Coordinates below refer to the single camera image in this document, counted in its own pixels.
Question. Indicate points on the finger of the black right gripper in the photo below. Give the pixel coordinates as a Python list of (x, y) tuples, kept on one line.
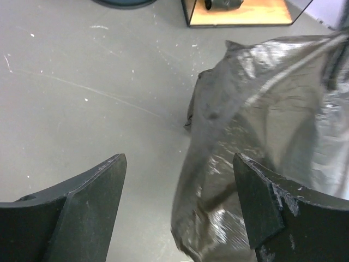
[(332, 64)]

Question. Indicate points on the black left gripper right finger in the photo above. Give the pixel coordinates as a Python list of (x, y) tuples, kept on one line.
[(286, 221)]

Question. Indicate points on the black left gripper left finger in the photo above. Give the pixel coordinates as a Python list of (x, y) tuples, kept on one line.
[(70, 221)]

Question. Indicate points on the black trash bag roll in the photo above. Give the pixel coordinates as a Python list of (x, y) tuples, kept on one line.
[(223, 4)]

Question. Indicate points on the dark blue gold-rimmed trash bin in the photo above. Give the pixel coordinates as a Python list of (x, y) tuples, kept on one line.
[(126, 3)]

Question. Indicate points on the wooden shelf with glass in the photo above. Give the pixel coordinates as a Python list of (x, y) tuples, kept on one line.
[(250, 13)]

